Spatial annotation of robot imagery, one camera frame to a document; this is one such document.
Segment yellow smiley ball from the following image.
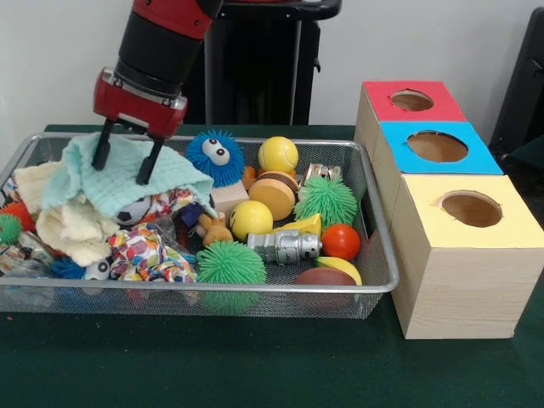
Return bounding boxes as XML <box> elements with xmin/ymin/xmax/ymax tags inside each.
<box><xmin>229</xmin><ymin>200</ymin><xmax>274</xmax><ymax>242</ymax></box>

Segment orange plush toy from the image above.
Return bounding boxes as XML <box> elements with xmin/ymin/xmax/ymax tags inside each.
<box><xmin>195</xmin><ymin>212</ymin><xmax>234</xmax><ymax>247</ymax></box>

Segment wooden box with three holes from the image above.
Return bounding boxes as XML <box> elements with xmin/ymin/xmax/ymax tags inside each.
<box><xmin>354</xmin><ymin>80</ymin><xmax>544</xmax><ymax>340</ymax></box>

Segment toy hamburger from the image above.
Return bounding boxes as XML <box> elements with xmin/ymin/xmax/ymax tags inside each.
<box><xmin>248</xmin><ymin>169</ymin><xmax>301</xmax><ymax>222</ymax></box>

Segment dark green table cloth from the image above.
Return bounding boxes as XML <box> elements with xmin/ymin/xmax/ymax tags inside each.
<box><xmin>0</xmin><ymin>122</ymin><xmax>544</xmax><ymax>408</ymax></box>

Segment cream waffle cloth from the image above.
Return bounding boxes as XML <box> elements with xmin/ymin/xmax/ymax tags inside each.
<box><xmin>14</xmin><ymin>161</ymin><xmax>122</xmax><ymax>268</ymax></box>

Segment black panel stand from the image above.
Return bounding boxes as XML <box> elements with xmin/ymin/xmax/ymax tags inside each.
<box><xmin>488</xmin><ymin>6</ymin><xmax>544</xmax><ymax>171</ymax></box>

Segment large blue fuzzy eyed ball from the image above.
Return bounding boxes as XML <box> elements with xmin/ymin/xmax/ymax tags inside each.
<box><xmin>184</xmin><ymin>129</ymin><xmax>247</xmax><ymax>188</ymax></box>

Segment red ball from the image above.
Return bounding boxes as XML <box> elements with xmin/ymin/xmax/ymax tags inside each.
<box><xmin>321</xmin><ymin>224</ymin><xmax>361</xmax><ymax>261</ymax></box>

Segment silver toy robot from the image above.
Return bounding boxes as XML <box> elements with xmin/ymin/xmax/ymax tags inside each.
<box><xmin>246</xmin><ymin>229</ymin><xmax>324</xmax><ymax>265</ymax></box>

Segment metal wire mesh bin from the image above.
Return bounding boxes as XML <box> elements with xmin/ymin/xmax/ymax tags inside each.
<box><xmin>0</xmin><ymin>131</ymin><xmax>400</xmax><ymax>320</ymax></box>

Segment light blue waffle cloth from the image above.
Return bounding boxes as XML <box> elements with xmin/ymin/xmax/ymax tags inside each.
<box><xmin>41</xmin><ymin>133</ymin><xmax>218</xmax><ymax>222</ymax></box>

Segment yellow tennis ball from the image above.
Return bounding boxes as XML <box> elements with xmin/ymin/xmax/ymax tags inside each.
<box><xmin>258</xmin><ymin>136</ymin><xmax>299</xmax><ymax>174</ymax></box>

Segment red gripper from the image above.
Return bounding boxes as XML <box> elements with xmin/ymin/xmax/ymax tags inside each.
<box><xmin>91</xmin><ymin>66</ymin><xmax>189</xmax><ymax>186</ymax></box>

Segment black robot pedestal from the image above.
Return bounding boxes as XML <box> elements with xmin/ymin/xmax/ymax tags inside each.
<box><xmin>163</xmin><ymin>0</ymin><xmax>343</xmax><ymax>126</ymax></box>

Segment green spiky puffer ball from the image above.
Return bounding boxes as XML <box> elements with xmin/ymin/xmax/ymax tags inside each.
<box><xmin>195</xmin><ymin>240</ymin><xmax>268</xmax><ymax>285</ymax></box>
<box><xmin>293</xmin><ymin>176</ymin><xmax>359</xmax><ymax>229</ymax></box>

